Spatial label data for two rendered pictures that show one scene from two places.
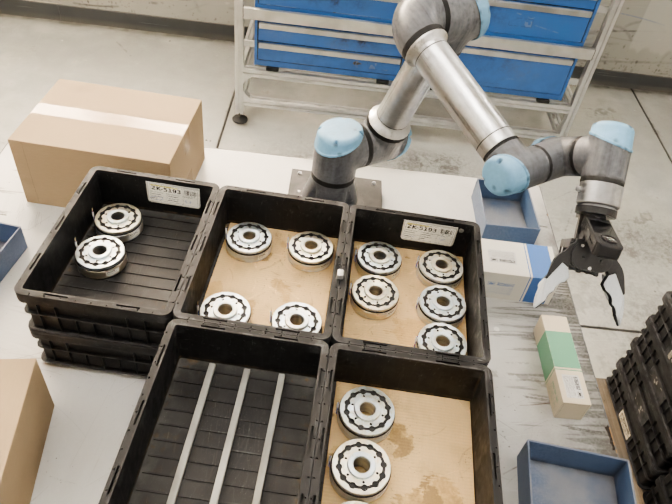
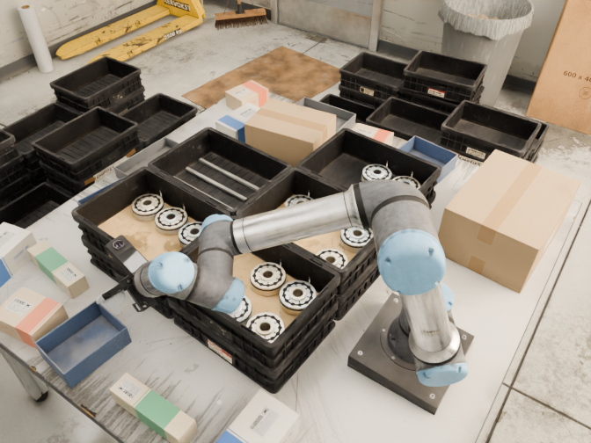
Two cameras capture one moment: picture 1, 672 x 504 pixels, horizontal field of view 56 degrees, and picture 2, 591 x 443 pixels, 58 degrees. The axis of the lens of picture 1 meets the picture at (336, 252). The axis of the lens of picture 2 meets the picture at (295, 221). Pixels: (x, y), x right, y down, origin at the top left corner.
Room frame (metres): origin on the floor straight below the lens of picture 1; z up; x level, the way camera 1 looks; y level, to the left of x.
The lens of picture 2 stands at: (1.59, -0.86, 2.02)
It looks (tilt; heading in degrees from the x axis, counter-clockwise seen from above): 43 degrees down; 127
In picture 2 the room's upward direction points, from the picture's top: straight up
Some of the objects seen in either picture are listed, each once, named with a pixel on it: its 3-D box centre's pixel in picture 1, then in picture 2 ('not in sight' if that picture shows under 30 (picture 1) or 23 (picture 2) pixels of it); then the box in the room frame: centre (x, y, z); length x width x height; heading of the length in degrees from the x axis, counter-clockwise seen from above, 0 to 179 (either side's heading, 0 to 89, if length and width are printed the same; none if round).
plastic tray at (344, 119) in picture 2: not in sight; (317, 119); (0.44, 0.83, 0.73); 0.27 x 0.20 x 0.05; 4
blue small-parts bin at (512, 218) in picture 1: (504, 212); not in sight; (1.41, -0.46, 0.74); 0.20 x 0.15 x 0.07; 4
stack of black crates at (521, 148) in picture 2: not in sight; (480, 162); (1.01, 1.48, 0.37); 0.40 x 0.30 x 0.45; 3
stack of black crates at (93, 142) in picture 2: not in sight; (98, 170); (-0.49, 0.25, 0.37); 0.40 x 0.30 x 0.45; 93
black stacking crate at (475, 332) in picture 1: (407, 295); (251, 288); (0.92, -0.17, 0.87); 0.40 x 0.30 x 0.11; 0
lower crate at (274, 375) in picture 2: not in sight; (253, 312); (0.92, -0.17, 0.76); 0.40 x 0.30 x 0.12; 0
